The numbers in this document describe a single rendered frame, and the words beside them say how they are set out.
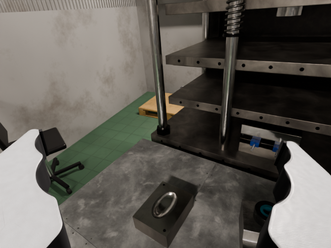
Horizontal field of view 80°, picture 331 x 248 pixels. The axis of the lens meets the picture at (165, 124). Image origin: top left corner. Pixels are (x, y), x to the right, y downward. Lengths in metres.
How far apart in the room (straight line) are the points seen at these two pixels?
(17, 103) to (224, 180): 2.15
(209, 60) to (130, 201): 0.77
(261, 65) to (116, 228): 0.91
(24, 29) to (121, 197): 2.06
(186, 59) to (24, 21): 1.88
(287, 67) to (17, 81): 2.32
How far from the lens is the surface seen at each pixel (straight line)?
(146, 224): 0.79
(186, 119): 1.52
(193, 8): 1.12
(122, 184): 1.03
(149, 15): 1.14
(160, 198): 0.86
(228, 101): 1.06
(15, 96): 2.52
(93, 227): 0.92
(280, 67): 1.01
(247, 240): 0.77
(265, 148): 1.18
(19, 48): 2.56
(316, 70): 1.01
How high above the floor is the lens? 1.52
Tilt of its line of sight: 30 degrees down
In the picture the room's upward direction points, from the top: 5 degrees counter-clockwise
